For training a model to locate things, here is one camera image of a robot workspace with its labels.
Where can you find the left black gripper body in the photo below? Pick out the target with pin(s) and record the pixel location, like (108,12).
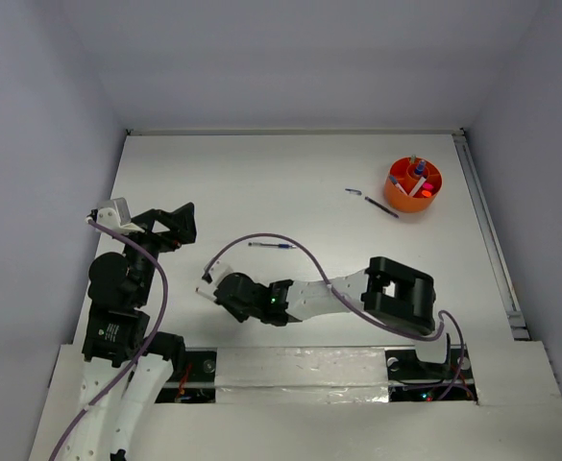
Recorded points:
(157,240)

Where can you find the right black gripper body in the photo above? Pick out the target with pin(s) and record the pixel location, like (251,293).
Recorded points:
(242,315)

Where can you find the blue ballpoint pen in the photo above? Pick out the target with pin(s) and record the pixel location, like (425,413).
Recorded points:
(284,246)

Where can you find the small blue pen cap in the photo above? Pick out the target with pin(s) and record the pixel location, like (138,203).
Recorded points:
(353,191)

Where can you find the black capped white marker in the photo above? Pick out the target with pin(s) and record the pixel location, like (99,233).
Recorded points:
(417,186)

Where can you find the blue capped white marker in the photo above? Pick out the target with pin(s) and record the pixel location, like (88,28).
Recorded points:
(395,182)

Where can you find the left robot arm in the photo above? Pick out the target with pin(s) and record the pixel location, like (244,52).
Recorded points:
(127,359)

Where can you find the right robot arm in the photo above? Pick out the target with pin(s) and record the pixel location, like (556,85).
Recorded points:
(386,293)

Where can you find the purple pen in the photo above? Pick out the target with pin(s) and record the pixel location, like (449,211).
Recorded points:
(381,207)

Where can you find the orange round compartment container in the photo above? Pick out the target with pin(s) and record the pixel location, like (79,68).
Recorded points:
(403,172)

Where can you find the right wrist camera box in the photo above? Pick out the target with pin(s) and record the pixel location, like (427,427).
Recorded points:
(216,272)

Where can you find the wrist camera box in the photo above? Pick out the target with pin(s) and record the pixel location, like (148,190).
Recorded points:
(216,272)
(113,214)

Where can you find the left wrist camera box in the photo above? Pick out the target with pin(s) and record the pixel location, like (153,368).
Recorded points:
(113,214)

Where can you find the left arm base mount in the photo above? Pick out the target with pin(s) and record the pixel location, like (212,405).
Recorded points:
(195,382)

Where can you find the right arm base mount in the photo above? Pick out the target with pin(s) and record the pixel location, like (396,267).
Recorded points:
(411,379)

